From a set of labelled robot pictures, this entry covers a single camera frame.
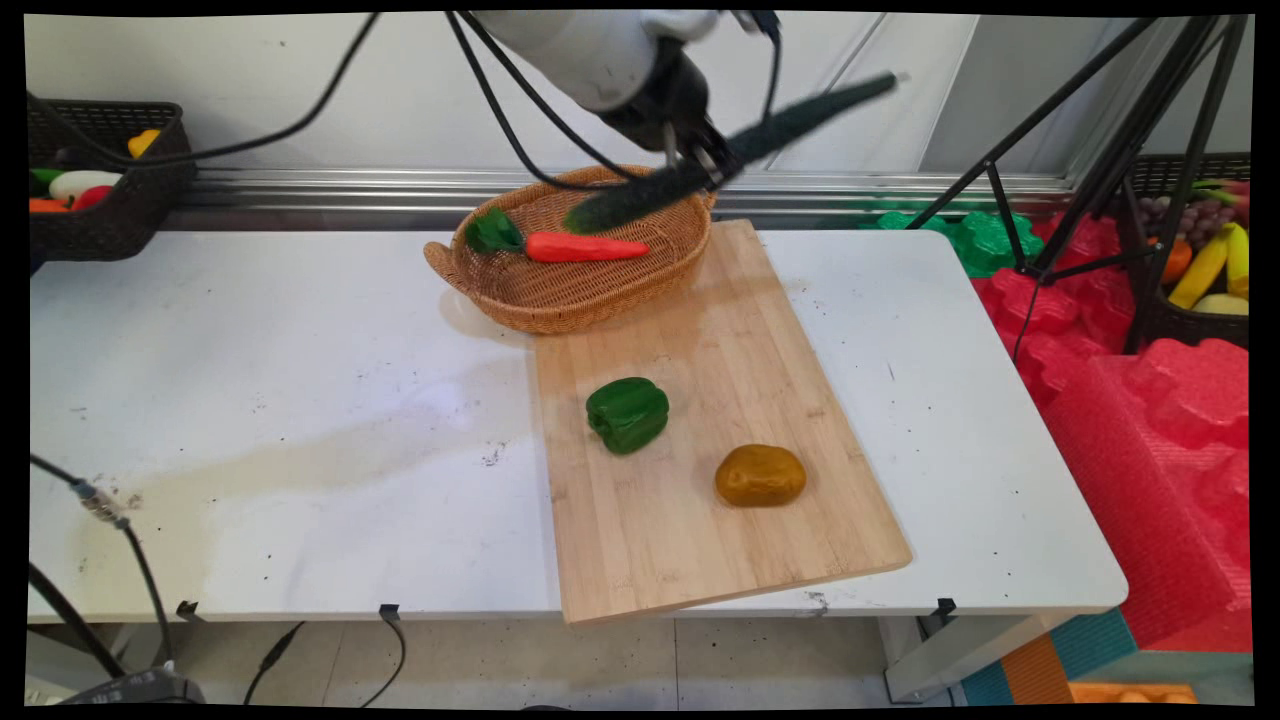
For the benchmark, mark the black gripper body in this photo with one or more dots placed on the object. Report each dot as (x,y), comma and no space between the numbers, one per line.
(670,100)

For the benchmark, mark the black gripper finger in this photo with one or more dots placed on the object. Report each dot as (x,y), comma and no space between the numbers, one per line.
(718,162)
(671,145)

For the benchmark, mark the dark green toy cucumber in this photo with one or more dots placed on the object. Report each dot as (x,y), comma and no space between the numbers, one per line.
(800,115)

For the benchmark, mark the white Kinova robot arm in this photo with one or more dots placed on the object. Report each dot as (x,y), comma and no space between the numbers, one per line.
(590,55)

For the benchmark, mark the orange toy carrot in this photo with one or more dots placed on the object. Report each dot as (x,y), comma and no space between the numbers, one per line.
(580,247)

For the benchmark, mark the brown wicker basket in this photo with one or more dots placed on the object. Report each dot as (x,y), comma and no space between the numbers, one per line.
(600,290)

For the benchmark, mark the green toy bell pepper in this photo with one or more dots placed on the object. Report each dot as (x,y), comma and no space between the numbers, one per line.
(628,415)

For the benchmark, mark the green foam mat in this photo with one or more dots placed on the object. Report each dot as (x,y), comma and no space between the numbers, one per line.
(985,245)

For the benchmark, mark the brown toy potato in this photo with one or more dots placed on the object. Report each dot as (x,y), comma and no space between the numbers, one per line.
(760,476)

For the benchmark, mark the small red foam mat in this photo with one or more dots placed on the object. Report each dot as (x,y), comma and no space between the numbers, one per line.
(1050,330)

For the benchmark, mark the wooden cutting board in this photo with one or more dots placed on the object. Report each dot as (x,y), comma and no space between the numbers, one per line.
(700,560)

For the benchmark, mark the black tripod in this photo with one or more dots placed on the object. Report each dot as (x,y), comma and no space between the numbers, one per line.
(1128,150)

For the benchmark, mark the orange toy fruit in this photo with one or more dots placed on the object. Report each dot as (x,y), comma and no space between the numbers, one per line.
(1177,260)

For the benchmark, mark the purple toy grapes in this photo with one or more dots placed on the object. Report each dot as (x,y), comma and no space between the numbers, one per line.
(1195,215)

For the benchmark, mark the long yellow toy banana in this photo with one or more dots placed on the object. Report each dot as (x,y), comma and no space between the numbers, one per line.
(1200,272)

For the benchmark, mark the black fruit basket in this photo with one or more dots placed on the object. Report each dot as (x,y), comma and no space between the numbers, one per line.
(1200,330)

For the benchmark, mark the red and green toy fruit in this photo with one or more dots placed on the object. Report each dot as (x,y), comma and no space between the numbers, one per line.
(1228,190)

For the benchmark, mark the pale yellow toy fruit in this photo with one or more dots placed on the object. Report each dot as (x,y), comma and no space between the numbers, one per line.
(1222,305)

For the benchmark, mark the yellow toy vegetable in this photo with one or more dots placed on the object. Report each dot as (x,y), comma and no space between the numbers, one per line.
(143,142)

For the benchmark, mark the short yellow toy banana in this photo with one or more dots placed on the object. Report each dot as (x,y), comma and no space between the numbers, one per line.
(1238,262)

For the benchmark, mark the large red foam mat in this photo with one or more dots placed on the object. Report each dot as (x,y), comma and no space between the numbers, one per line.
(1150,480)

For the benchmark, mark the black vegetable basket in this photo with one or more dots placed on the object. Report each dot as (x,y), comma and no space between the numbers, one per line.
(130,225)

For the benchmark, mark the grey table leg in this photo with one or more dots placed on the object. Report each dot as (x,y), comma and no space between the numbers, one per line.
(60,650)
(960,655)

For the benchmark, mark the red toy vegetable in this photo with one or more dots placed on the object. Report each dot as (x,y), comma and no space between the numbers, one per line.
(92,198)

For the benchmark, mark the white toy vegetable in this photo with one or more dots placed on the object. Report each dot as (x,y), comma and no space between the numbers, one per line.
(85,183)

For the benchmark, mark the teal and orange foam mat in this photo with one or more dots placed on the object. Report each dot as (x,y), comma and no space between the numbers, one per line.
(1040,665)

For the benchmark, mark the small orange toy vegetable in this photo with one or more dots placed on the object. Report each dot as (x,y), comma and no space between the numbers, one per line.
(45,205)

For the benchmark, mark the small green toy vegetable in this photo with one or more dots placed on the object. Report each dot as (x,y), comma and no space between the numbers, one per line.
(42,178)

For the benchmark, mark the flat orange object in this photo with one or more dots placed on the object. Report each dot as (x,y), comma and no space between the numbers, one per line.
(1130,693)

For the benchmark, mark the black device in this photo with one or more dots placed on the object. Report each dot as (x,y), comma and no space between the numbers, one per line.
(140,688)

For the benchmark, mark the aluminium wall rail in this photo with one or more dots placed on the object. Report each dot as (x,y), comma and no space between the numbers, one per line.
(850,185)

